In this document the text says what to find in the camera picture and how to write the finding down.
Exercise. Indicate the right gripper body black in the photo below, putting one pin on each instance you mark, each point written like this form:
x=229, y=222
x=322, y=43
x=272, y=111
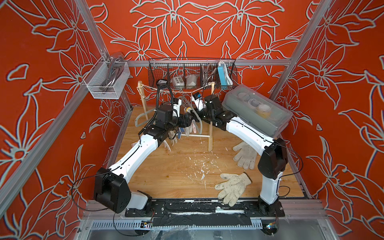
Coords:
x=204, y=115

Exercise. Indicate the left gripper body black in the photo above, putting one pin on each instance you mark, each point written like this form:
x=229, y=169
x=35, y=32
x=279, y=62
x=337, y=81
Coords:
x=183, y=122

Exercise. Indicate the wooden drying rack stand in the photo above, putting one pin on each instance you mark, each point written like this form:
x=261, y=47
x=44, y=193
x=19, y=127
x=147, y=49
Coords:
x=187, y=96

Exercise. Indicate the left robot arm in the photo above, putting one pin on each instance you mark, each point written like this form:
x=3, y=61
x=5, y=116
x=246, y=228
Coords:
x=111, y=185

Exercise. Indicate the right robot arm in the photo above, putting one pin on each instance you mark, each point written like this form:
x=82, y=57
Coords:
x=273, y=153

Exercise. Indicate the pink clothespin clip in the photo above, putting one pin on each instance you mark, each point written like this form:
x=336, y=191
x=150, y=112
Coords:
x=194, y=127

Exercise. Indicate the white dice block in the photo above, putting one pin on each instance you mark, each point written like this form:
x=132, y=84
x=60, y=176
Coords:
x=178, y=82

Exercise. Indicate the light blue box in basket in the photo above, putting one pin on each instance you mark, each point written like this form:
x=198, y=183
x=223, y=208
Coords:
x=224, y=74

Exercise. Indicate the dirty white glove right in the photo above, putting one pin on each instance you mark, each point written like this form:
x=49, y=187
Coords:
x=246, y=156

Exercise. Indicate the dirty white glove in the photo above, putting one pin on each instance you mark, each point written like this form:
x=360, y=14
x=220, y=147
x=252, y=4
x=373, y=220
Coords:
x=246, y=156
x=232, y=188

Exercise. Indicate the grey plastic storage box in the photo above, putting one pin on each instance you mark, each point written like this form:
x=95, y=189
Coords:
x=257, y=110

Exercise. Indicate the dirty white glove front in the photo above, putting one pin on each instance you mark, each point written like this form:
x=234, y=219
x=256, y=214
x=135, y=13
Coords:
x=232, y=188

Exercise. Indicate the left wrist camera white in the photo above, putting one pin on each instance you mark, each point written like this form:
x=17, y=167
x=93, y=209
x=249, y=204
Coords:
x=177, y=107

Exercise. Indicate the black wire basket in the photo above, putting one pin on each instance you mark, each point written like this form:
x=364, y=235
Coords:
x=196, y=72

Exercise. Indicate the clear plastic wall bin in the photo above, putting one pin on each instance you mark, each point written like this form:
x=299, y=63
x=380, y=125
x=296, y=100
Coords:
x=106, y=80

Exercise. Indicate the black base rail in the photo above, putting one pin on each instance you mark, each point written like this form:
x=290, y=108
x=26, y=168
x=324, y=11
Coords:
x=246, y=213

